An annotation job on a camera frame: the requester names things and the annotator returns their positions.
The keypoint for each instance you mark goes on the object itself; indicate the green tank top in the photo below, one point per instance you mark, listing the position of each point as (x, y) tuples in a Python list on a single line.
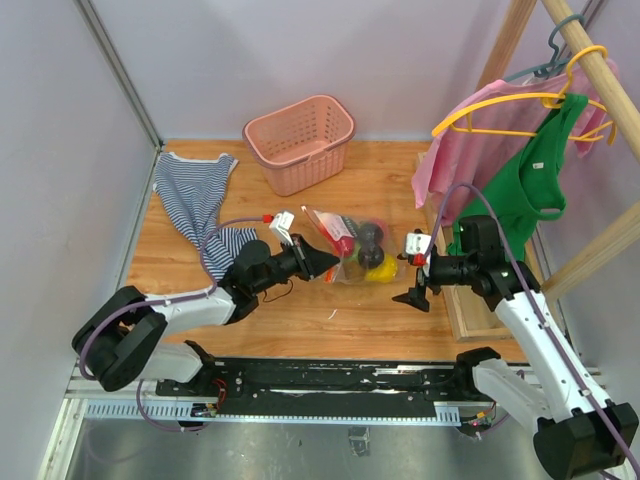
[(526, 189)]

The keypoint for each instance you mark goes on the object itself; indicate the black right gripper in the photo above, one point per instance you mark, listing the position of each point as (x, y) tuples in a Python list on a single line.
[(416, 295)]

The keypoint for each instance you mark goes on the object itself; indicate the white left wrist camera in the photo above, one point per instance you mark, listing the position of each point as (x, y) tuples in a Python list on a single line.
[(279, 225)]

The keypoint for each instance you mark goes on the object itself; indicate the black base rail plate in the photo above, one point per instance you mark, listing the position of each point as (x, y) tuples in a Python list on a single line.
[(327, 388)]

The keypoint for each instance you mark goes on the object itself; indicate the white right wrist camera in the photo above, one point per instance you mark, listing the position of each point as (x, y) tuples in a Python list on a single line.
[(417, 249)]

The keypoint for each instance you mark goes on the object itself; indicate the blue white striped shirt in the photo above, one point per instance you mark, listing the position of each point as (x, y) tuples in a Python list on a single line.
[(192, 192)]

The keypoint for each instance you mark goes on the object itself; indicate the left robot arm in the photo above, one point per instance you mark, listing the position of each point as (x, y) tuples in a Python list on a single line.
[(123, 340)]

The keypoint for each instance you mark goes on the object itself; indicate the fake red apple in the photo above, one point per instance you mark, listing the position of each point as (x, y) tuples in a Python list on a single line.
[(345, 246)]

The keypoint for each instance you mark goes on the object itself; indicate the fake yellow lemon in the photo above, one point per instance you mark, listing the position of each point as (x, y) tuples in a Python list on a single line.
[(386, 272)]

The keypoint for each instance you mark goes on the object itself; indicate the yellow clothes hanger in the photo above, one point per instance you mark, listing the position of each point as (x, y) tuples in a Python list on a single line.
[(506, 109)]

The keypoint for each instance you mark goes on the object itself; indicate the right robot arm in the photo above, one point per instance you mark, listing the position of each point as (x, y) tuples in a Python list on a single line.
[(576, 428)]

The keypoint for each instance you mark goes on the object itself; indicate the grey-blue clothes hanger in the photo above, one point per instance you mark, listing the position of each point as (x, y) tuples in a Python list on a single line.
[(554, 64)]

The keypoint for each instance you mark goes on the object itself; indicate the clear zip top bag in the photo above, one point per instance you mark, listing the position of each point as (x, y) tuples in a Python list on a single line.
[(331, 226)]

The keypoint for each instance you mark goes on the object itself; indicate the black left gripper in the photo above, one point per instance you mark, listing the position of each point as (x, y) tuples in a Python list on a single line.
[(311, 261)]

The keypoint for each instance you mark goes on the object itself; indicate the pink shirt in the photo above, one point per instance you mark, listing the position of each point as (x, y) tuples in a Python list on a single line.
[(467, 158)]

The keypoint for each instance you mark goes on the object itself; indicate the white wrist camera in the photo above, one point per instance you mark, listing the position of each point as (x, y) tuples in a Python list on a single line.
[(417, 249), (279, 225)]

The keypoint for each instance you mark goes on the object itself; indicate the pink plastic basket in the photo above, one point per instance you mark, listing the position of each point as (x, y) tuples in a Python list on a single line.
[(302, 144)]

